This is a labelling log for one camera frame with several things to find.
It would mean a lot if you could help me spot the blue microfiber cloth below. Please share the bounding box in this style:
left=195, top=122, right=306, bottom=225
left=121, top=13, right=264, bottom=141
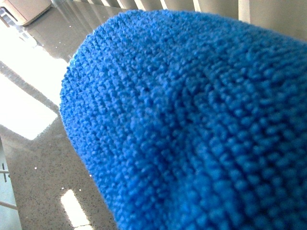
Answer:
left=60, top=10, right=307, bottom=230

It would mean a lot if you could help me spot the white appliance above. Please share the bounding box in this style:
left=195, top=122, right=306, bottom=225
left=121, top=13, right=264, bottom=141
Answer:
left=0, top=0, right=52, bottom=26

